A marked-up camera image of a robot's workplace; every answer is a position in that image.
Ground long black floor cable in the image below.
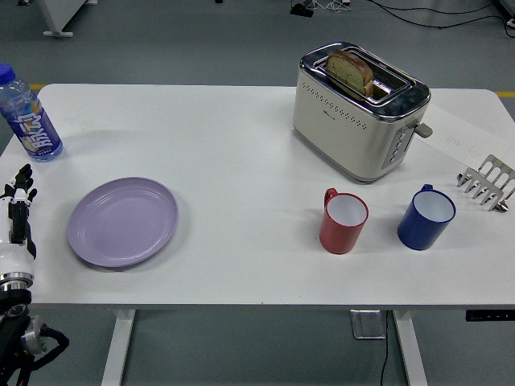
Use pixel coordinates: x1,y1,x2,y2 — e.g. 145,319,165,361
368,0,515,30

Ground blue labelled drink bottle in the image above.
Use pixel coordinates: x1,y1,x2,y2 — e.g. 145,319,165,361
0,63,64,163

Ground black device on floor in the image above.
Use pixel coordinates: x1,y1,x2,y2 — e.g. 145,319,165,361
289,2,315,18

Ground cream chrome toaster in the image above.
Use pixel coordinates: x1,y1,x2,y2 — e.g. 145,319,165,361
292,40,434,185

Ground white paper sheet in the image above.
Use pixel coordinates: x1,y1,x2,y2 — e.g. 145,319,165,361
422,103,515,170

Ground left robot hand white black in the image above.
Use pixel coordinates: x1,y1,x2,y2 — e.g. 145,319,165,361
0,163,38,275

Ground brown bread slice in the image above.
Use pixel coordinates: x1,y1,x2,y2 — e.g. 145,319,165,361
324,49,374,97

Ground black table control panel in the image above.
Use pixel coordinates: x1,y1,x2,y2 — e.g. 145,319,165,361
465,309,515,322

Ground thin black power cord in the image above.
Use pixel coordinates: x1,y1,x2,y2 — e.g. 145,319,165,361
377,311,392,386

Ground silver metal toast rack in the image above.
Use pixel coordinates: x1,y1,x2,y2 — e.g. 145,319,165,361
456,154,515,213

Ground blue mug white inside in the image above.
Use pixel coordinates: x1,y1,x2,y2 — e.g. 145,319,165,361
397,183,457,251

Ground silver floor socket box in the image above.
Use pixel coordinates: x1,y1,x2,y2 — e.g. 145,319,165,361
349,308,387,340

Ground red mug white inside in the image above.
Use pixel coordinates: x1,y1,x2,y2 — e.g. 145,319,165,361
319,187,369,255

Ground white cable bundle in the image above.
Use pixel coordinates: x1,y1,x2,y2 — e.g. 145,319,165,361
311,0,352,11

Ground purple round plate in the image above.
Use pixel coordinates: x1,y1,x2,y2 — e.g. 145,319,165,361
67,176,179,269

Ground white table leg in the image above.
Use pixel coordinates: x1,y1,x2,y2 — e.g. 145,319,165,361
392,309,428,386
100,308,137,386

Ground white furniture base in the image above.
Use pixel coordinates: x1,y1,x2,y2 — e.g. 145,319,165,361
15,0,88,38

